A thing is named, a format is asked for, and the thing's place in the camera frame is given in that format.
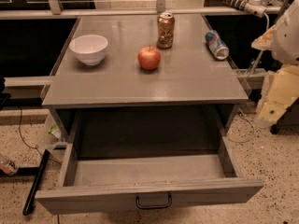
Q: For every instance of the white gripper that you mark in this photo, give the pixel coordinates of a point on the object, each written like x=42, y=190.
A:
x=287, y=39

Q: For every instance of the blue white soda can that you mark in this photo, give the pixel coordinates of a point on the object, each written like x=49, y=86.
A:
x=217, y=47

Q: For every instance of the gold soda can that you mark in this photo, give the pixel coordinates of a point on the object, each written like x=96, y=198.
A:
x=166, y=26

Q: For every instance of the grey cabinet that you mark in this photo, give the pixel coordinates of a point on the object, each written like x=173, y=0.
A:
x=187, y=73

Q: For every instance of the black drawer handle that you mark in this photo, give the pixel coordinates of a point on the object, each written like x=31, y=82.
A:
x=153, y=201

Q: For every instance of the clear plastic bag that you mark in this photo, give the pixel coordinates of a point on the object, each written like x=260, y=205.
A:
x=51, y=139

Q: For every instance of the black metal floor bar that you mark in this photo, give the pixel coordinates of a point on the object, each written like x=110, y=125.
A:
x=29, y=205

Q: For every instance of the clear plastic bottle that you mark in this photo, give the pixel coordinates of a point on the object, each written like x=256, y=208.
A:
x=7, y=165

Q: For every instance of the grey top drawer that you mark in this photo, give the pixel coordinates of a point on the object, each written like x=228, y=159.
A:
x=114, y=154

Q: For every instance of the white ceramic bowl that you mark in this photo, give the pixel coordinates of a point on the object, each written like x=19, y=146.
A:
x=89, y=49

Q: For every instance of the red apple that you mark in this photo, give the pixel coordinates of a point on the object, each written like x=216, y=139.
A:
x=149, y=58

